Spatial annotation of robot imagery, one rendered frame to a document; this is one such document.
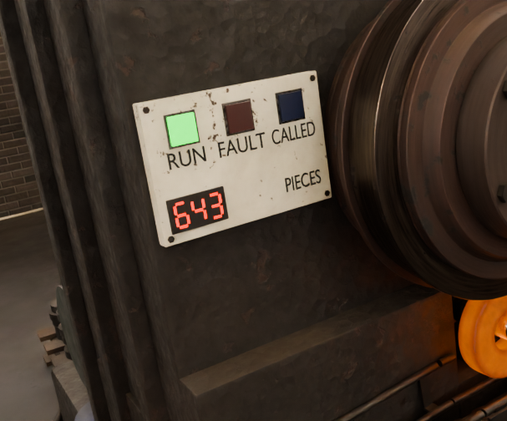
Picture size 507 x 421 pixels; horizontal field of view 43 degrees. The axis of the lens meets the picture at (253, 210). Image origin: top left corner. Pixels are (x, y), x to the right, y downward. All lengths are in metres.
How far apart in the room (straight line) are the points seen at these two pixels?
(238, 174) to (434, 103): 0.26
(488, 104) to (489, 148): 0.05
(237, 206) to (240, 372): 0.22
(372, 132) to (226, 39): 0.22
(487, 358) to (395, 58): 0.48
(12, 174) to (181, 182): 6.04
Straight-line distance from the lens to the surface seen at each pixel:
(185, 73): 0.82
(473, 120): 0.81
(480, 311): 1.00
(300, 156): 0.88
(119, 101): 0.81
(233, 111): 0.82
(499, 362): 1.06
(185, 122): 0.79
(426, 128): 0.81
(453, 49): 0.84
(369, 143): 0.79
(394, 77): 0.80
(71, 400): 2.30
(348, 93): 0.84
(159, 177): 0.79
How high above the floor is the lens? 1.29
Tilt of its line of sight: 14 degrees down
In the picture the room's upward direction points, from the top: 9 degrees counter-clockwise
